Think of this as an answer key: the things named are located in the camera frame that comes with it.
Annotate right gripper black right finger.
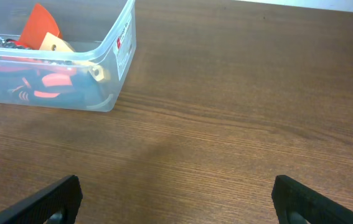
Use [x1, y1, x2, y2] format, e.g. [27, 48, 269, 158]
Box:
[271, 175, 353, 224]

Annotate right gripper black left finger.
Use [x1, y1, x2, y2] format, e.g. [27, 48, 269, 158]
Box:
[0, 175, 83, 224]

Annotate orange black long-nose pliers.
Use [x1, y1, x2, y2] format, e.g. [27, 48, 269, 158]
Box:
[11, 73, 83, 105]

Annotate orange scraper wooden handle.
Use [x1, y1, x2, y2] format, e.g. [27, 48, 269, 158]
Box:
[18, 3, 111, 82]

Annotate red handled cutter pliers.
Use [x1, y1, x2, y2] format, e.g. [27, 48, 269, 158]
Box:
[0, 56, 80, 77]

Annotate clear plastic container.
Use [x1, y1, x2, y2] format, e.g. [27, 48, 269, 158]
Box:
[0, 0, 136, 112]

